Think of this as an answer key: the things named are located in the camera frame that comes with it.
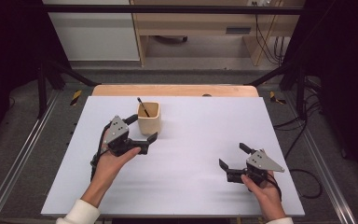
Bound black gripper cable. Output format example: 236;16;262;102
266;172;283;202
89;122;112;183

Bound person's right hand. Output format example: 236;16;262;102
241;174;287;222

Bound black frame leg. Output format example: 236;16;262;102
244;57;310;121
36;58;102;119

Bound dark rectangular bracket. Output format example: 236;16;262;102
225;27;253;35

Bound black cables under desk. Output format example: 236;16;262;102
254;2;286;67

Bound person's left hand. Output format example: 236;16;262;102
88;132;143;196

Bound black floor cables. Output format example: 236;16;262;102
272;77;324;200

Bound white power strip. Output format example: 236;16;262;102
250;0;275;7

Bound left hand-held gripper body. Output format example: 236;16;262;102
102;115;143;158

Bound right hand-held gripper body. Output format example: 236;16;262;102
244;148;286;188

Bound white cabinet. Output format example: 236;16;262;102
42;0;141;62

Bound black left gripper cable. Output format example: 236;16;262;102
89;122;112;183

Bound light wooden desk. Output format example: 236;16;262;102
130;0;306;68

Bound black pen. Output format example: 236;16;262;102
136;96;151;119

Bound beige square cup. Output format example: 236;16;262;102
136;101;162;136

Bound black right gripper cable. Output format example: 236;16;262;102
266;172;283;202

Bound aluminium floor rail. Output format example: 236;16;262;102
282;91;358;224
0;90;61;224

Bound black horizontal frame bar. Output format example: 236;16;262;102
43;4;306;15

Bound grey chair base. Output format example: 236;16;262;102
152;35;189;45

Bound black curtain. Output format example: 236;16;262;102
292;0;358;183
0;0;73;153

